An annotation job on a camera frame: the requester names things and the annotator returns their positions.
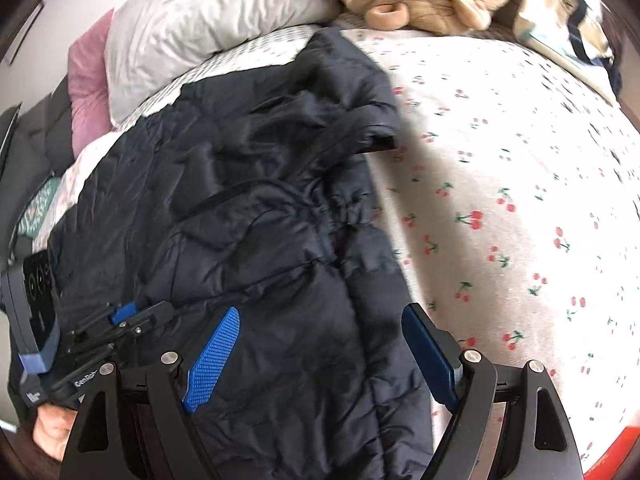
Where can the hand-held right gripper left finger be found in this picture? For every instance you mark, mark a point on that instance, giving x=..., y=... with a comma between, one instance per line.
x=215, y=355

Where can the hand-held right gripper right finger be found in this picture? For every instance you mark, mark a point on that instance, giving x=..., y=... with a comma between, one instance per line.
x=430, y=355

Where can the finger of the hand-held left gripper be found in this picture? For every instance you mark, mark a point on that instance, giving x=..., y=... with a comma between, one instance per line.
x=150, y=317
x=124, y=313

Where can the dark navy puffer jacket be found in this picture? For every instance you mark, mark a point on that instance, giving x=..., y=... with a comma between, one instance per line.
x=250, y=210

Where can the person's left hand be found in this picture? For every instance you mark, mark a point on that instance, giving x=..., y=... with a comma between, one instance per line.
x=52, y=430

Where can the teal patterned cloth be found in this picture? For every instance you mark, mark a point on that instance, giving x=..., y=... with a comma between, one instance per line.
x=37, y=210

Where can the dark grey cloth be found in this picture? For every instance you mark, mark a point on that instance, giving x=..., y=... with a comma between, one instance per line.
x=35, y=160

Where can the cherry print bed sheet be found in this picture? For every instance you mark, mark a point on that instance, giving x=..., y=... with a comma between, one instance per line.
x=500, y=160

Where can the red object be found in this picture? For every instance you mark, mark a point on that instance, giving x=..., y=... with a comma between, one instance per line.
x=612, y=460

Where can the pink pillow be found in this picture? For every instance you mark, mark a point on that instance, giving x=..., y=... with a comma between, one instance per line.
x=90, y=85

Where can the white pillow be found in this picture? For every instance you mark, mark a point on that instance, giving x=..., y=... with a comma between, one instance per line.
x=210, y=20

